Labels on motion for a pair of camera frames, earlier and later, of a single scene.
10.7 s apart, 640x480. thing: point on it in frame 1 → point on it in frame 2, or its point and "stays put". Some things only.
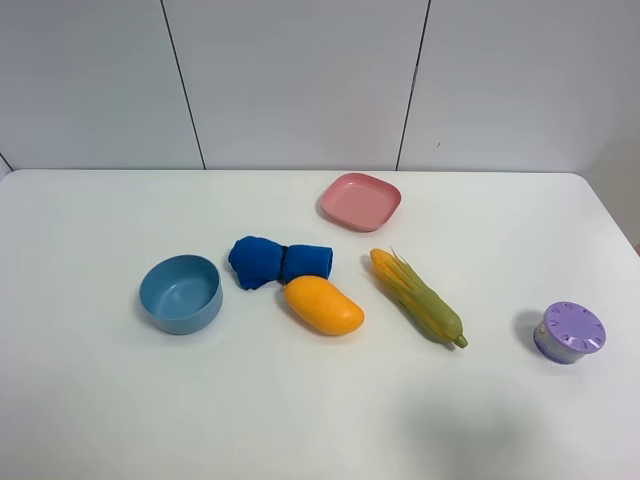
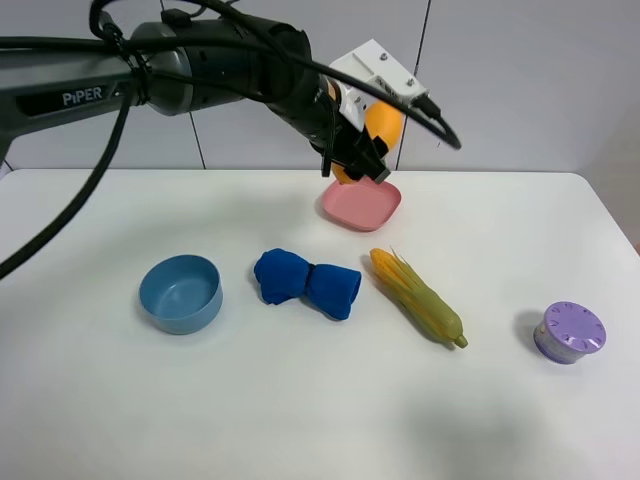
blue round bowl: x=182 y=293 stays put
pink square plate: x=362 y=202 stays put
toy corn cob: x=435 y=315 stays put
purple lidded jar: x=568 y=333 stays put
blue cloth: x=257 y=261 → x=283 y=275
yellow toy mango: x=320 y=302 → x=383 y=119
